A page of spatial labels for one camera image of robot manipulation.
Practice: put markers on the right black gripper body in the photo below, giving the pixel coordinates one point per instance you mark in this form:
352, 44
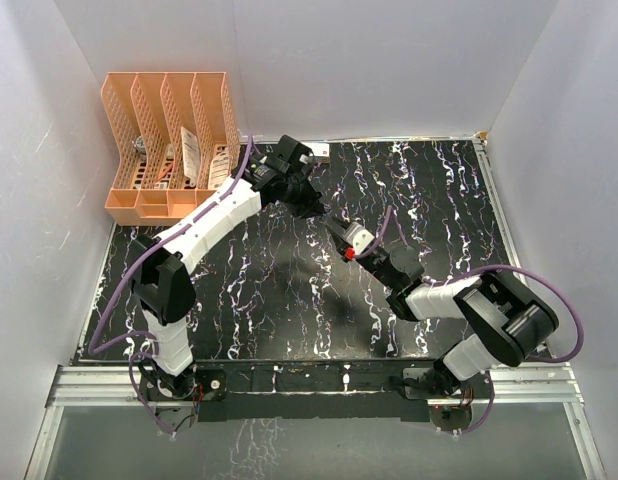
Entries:
374, 263

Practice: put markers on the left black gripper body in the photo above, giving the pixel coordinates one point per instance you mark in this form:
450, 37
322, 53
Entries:
301, 195

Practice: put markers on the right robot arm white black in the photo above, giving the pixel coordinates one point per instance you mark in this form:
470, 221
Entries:
509, 321

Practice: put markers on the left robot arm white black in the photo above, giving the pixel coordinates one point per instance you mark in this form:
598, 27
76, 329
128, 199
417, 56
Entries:
161, 282

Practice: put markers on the small white red box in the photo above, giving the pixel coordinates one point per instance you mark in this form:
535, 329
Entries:
320, 151

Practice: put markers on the white labelled packet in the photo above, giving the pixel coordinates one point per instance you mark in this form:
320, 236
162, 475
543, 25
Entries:
219, 170

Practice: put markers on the white paper packet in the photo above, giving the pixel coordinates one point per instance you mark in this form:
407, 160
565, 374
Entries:
191, 156

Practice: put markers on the orange plastic file organizer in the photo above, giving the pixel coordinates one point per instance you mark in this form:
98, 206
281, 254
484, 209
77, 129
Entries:
150, 188

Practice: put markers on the round metal object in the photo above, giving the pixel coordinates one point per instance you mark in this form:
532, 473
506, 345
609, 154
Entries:
139, 144

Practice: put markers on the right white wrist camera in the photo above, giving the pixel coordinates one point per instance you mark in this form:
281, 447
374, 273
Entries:
357, 240

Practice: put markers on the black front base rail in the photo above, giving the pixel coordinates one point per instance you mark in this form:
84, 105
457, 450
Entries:
313, 389

